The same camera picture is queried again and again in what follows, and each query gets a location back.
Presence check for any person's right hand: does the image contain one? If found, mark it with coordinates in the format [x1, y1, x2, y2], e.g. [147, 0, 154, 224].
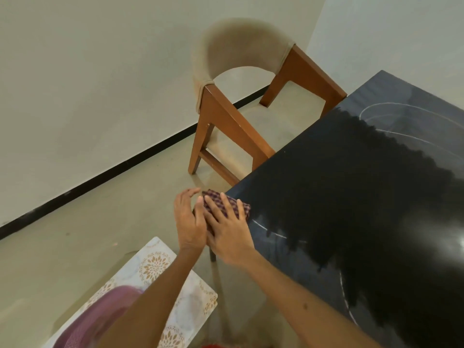
[203, 193, 256, 268]

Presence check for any person's left hand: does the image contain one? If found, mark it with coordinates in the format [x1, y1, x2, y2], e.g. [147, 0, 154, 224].
[174, 188, 208, 251]

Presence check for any dark checkered cloth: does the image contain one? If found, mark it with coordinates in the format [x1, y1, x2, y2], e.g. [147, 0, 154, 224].
[192, 189, 252, 229]

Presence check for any person's left forearm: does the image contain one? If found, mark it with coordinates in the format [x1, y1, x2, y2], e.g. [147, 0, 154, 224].
[97, 246, 206, 348]

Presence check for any person's right forearm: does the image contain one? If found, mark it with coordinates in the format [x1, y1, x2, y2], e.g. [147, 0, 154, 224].
[232, 249, 383, 348]

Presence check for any wooden chair with beige upholstery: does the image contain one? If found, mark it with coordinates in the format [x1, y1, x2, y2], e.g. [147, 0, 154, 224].
[188, 17, 348, 187]

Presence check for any person's pink garment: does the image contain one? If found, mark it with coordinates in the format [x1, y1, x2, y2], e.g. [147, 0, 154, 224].
[54, 285, 144, 348]

